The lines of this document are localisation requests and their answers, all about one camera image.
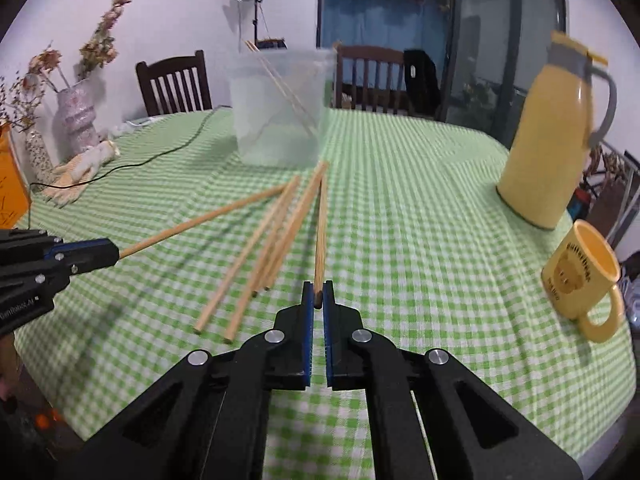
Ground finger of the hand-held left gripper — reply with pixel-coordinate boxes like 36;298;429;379
0;229;121;263
0;255;121;302

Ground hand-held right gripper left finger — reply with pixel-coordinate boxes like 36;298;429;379
82;280;316;480

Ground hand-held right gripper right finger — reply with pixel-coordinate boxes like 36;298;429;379
322;280;583;480

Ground clear plastic container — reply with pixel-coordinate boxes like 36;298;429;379
227;47;337;168

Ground cream knit glove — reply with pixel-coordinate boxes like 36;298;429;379
82;141;121;167
40;157;101;209

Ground orange paper bag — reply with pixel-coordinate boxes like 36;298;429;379
0;122;32;228

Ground pink ribbed vase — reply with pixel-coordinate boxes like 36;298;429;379
56;80;101;163

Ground slim floral vase with twigs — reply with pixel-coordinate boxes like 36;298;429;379
0;75;46;133

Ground dark wooden chair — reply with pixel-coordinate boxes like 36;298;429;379
136;50;213;117
334;42;416;113

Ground dried pink flowers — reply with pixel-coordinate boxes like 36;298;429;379
27;0;133;93

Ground yellow bear mug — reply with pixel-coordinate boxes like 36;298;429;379
541;219;626;343

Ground black bag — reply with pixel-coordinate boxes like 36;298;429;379
404;49;441;116

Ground yellow thermos jug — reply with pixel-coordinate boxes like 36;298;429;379
496;30;617;231

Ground metal drying rack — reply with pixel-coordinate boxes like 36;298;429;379
575;140;640;261

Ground blue curtain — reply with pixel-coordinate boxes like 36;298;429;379
320;0;448;61

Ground dark glass sliding door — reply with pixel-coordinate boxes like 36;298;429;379
440;0;571;146

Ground black cable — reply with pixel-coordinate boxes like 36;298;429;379
29;110;216;221

